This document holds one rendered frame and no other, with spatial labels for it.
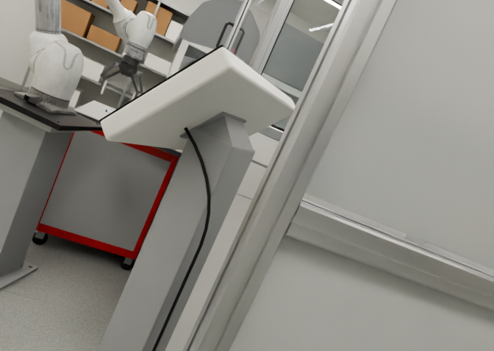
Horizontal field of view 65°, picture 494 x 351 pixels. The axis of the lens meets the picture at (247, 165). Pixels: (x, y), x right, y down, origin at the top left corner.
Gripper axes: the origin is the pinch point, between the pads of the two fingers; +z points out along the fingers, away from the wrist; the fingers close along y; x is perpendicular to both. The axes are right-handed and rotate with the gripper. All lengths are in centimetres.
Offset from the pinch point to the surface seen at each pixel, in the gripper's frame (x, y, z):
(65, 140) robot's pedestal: -13.9, -12.3, 24.4
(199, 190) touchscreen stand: -105, 32, 2
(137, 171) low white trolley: 14.2, 22.3, 33.3
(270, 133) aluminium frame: -52, 59, -15
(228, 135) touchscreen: -104, 33, -13
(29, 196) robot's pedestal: -23, -16, 50
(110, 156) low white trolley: 14.2, 6.8, 31.0
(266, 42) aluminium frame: -52, 44, -45
